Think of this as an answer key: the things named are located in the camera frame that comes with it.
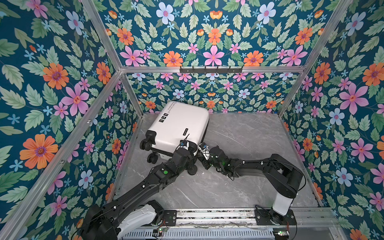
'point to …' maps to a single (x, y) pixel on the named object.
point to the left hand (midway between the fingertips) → (194, 155)
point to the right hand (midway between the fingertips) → (200, 154)
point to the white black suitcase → (174, 122)
